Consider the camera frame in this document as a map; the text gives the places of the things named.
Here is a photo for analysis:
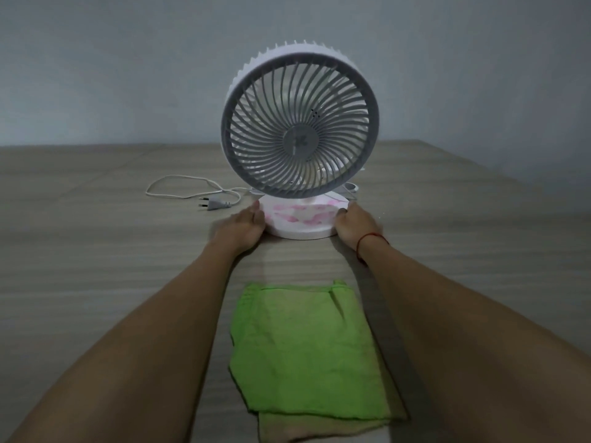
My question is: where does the person's right hand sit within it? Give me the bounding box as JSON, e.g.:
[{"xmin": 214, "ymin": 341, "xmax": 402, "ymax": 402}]
[{"xmin": 334, "ymin": 201, "xmax": 383, "ymax": 252}]

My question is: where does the person's left hand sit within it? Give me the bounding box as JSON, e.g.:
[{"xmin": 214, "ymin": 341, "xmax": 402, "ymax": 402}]
[{"xmin": 211, "ymin": 201, "xmax": 267, "ymax": 250}]

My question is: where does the white desk fan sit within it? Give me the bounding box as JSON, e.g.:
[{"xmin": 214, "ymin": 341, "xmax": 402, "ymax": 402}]
[{"xmin": 220, "ymin": 40, "xmax": 380, "ymax": 240}]

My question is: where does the person's right forearm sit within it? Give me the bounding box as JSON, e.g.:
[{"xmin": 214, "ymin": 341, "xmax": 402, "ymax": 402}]
[{"xmin": 358, "ymin": 235, "xmax": 591, "ymax": 443}]

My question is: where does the person's left forearm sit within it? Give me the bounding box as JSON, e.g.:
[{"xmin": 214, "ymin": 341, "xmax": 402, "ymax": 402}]
[{"xmin": 7, "ymin": 241, "xmax": 250, "ymax": 443}]

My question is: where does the green cleaning cloth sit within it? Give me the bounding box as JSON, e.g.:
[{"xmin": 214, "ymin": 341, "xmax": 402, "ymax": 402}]
[{"xmin": 229, "ymin": 279, "xmax": 409, "ymax": 443}]

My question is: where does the red string bracelet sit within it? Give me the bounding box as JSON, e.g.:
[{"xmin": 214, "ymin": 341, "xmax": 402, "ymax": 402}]
[{"xmin": 356, "ymin": 232, "xmax": 390, "ymax": 266}]

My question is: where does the white power cable with plug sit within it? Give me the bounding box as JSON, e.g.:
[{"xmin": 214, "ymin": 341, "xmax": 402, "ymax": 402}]
[{"xmin": 146, "ymin": 174, "xmax": 259, "ymax": 212}]

